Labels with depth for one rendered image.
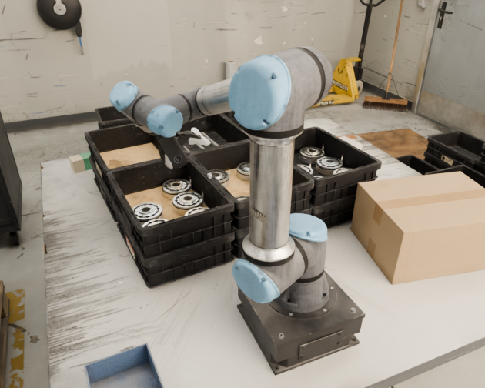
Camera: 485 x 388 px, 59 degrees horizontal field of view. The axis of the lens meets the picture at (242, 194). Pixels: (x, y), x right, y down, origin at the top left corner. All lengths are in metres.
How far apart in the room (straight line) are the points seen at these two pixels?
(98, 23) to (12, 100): 1.09
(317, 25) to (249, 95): 4.63
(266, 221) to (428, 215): 0.67
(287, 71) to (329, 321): 0.64
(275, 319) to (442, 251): 0.59
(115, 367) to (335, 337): 0.54
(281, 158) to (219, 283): 0.65
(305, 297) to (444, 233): 0.50
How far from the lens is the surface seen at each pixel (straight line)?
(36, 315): 2.46
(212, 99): 1.06
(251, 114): 0.75
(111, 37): 4.58
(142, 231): 1.22
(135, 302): 1.34
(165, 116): 1.04
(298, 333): 1.09
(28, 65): 4.60
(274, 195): 0.84
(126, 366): 1.17
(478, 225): 1.46
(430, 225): 1.37
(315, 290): 1.12
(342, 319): 1.14
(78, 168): 2.09
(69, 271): 1.51
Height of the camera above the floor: 1.62
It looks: 31 degrees down
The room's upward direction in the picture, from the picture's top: straight up
